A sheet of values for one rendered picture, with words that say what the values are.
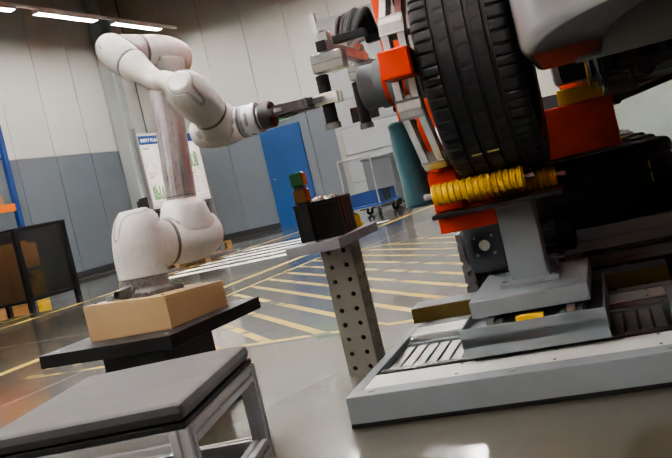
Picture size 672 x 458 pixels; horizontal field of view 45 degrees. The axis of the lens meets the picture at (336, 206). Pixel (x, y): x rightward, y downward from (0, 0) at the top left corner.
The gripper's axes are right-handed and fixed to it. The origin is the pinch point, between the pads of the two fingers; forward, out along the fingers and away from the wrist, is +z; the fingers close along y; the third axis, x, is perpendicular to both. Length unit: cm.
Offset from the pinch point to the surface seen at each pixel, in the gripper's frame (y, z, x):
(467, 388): 23, 24, -77
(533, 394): 23, 39, -80
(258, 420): 71, -6, -64
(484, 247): -39, 26, -52
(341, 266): -30, -18, -48
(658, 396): 28, 65, -83
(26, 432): 110, -25, -49
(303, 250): -10.5, -21.3, -39.5
